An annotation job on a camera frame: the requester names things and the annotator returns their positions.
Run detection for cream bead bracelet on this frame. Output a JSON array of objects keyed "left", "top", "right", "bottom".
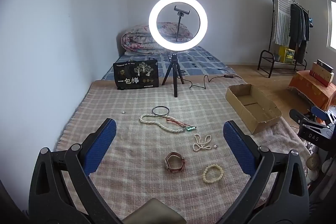
[{"left": 202, "top": 164, "right": 224, "bottom": 184}]

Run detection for small pearl necklace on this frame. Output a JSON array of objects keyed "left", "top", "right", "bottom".
[{"left": 192, "top": 134, "right": 213, "bottom": 152}]

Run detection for green jade pendant red cord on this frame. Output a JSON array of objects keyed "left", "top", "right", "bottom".
[{"left": 166, "top": 118, "right": 197, "bottom": 132}]

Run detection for brown leather wristwatch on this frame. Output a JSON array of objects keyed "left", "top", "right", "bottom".
[{"left": 164, "top": 152, "right": 186, "bottom": 173}]

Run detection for twisted pearl necklace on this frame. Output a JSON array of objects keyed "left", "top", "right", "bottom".
[{"left": 139, "top": 113, "right": 190, "bottom": 134}]

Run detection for dark blue bangle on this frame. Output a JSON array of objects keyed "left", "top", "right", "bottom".
[{"left": 151, "top": 106, "right": 170, "bottom": 116}]

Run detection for white gloved right hand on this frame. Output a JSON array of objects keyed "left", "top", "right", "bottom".
[{"left": 306, "top": 150, "right": 325, "bottom": 182}]

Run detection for orange covered low table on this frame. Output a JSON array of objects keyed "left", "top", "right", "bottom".
[{"left": 288, "top": 71, "right": 335, "bottom": 111}]

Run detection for cardboard box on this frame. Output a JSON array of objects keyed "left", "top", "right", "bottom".
[{"left": 226, "top": 84, "right": 282, "bottom": 134}]

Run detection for yellow box on rack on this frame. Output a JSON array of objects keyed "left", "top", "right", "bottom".
[{"left": 278, "top": 46, "right": 295, "bottom": 64}]

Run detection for green pot on rack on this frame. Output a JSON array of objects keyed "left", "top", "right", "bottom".
[{"left": 273, "top": 53, "right": 280, "bottom": 62}]

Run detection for black clothes rack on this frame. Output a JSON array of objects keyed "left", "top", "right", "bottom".
[{"left": 257, "top": 0, "right": 313, "bottom": 77}]

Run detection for window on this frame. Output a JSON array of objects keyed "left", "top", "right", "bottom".
[{"left": 327, "top": 0, "right": 336, "bottom": 51}]

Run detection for dark hanging clothes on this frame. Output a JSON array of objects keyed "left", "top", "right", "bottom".
[{"left": 289, "top": 3, "right": 310, "bottom": 63}]

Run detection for striped white towel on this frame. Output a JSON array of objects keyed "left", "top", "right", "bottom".
[{"left": 272, "top": 0, "right": 291, "bottom": 47}]

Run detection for blue patterned bed sheet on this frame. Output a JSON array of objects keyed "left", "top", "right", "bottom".
[{"left": 117, "top": 46, "right": 236, "bottom": 77}]

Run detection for black tripod stand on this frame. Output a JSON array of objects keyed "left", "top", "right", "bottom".
[{"left": 162, "top": 53, "right": 185, "bottom": 98}]

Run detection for black snack bag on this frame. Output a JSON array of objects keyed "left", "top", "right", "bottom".
[{"left": 113, "top": 59, "right": 159, "bottom": 90}]

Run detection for black phone holder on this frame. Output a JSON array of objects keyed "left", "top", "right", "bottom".
[{"left": 173, "top": 5, "right": 191, "bottom": 43}]

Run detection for folded floral quilt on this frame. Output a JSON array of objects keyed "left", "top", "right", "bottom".
[{"left": 121, "top": 22, "right": 178, "bottom": 56}]

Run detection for black power cable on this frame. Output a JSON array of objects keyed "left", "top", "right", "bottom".
[{"left": 189, "top": 73, "right": 244, "bottom": 90}]

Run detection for white ring light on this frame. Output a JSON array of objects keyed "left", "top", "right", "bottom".
[{"left": 148, "top": 0, "right": 209, "bottom": 52}]

